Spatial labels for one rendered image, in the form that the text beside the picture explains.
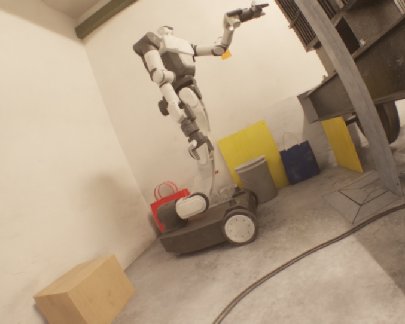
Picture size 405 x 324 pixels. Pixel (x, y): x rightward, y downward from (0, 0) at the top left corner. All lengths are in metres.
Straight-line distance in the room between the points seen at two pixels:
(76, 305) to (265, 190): 1.55
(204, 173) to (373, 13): 1.32
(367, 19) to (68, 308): 1.88
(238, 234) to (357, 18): 1.27
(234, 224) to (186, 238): 0.32
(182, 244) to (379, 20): 1.66
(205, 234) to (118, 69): 2.00
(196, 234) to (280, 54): 1.81
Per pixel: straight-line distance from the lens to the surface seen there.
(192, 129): 1.29
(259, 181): 1.94
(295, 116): 2.28
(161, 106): 1.59
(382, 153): 1.18
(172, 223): 1.64
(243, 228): 1.33
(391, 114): 1.81
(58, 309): 1.25
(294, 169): 2.12
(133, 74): 2.64
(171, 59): 1.56
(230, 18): 1.58
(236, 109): 2.26
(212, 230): 1.41
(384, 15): 1.37
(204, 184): 1.53
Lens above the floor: 0.51
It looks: level
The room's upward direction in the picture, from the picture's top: 25 degrees counter-clockwise
